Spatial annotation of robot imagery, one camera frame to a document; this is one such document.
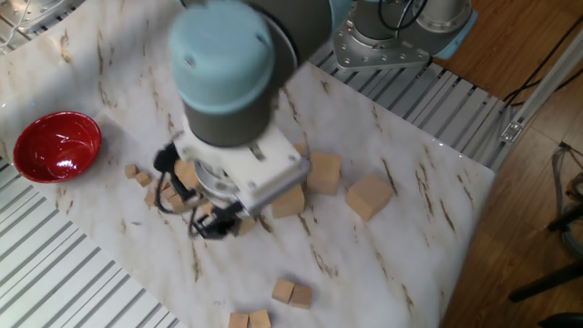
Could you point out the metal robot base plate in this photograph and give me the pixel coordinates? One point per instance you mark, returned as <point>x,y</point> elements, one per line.
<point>364,52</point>

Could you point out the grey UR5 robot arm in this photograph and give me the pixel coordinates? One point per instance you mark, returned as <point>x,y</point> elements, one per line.
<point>223,54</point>

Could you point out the medium wooden cube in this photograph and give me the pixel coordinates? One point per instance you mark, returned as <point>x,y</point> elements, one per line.
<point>247,226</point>
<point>260,319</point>
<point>283,290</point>
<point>238,320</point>
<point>301,297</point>

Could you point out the white marble pattern board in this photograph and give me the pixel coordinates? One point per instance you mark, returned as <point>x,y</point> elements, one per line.
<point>364,255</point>

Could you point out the tiny wooden cube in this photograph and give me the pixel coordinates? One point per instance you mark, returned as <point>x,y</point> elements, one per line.
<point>150,199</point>
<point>177,203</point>
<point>131,171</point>
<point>143,179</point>
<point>163,185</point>
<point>168,193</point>

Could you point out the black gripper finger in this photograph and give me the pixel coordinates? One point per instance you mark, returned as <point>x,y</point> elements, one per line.
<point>202,228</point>
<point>228,230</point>

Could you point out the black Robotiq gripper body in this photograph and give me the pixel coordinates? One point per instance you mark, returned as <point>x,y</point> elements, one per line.
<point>223,214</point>

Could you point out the aluminium extrusion frame bar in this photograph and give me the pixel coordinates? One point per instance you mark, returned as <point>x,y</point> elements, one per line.
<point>546,85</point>

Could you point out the red glossy bowl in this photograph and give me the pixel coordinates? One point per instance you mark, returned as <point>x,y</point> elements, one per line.
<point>57,148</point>

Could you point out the grey metal fixture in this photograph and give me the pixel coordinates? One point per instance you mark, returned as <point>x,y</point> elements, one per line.
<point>45,13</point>

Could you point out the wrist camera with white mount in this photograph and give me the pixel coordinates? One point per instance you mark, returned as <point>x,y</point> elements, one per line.
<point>273,168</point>

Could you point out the black stand legs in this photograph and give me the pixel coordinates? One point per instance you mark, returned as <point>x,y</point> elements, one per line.
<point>546,281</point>

